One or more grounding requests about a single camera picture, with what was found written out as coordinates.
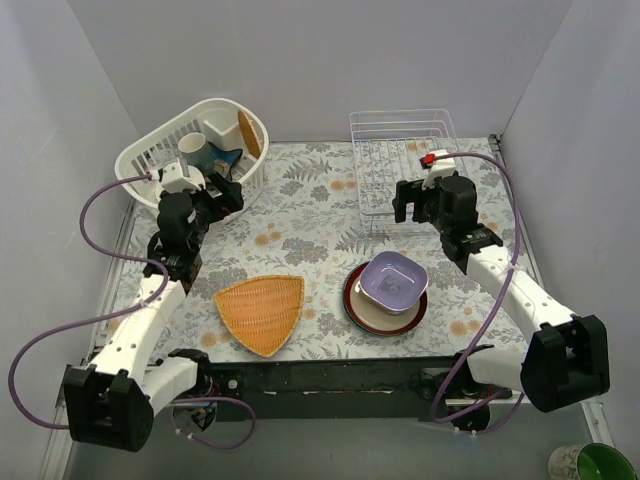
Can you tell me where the green floral mug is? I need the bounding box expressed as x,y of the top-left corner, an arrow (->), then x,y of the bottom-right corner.
548,443 -> 638,480

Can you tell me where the red rimmed beige plate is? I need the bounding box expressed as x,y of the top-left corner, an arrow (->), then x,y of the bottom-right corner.
342,262 -> 428,337

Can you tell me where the beige square bowl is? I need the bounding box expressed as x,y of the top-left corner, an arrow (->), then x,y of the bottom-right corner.
354,281 -> 407,315

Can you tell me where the white plastic basket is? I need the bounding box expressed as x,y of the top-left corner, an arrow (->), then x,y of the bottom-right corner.
114,98 -> 270,224

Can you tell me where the purple square bowl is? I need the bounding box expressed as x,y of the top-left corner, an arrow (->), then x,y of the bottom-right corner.
359,251 -> 429,310

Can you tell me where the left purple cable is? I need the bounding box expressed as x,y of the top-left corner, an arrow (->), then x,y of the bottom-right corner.
7,172 -> 257,450

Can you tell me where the black base frame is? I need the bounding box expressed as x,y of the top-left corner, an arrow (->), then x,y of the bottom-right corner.
154,357 -> 526,426

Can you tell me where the white cup in basket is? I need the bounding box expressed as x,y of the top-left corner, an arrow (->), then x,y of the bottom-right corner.
178,132 -> 208,165

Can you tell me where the purple cable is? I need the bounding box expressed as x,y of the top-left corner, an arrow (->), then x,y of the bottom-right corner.
429,152 -> 526,436
7,172 -> 257,450

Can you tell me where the floral table mat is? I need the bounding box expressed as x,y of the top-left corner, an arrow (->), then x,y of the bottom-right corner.
97,137 -> 556,364

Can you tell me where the blue star dish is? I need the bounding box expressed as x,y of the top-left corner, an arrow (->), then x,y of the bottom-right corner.
201,142 -> 243,181

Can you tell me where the woven coaster in basket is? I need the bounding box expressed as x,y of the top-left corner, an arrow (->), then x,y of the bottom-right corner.
237,109 -> 262,159

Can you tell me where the woven bamboo tray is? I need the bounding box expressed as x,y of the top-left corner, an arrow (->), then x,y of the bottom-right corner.
214,275 -> 305,358

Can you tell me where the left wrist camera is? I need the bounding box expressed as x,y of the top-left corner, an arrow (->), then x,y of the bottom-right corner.
151,160 -> 206,194

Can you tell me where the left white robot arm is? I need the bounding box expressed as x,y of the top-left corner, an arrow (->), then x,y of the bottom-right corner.
63,174 -> 244,452

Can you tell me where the white wire dish rack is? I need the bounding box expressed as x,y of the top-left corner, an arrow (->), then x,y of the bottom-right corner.
349,108 -> 461,236

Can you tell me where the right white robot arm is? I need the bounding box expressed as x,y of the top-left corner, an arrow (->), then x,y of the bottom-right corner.
392,175 -> 610,413

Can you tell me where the white square container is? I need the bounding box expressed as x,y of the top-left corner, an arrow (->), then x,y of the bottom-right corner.
201,109 -> 244,151

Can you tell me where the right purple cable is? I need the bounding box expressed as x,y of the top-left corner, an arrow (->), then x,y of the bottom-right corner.
429,152 -> 526,436

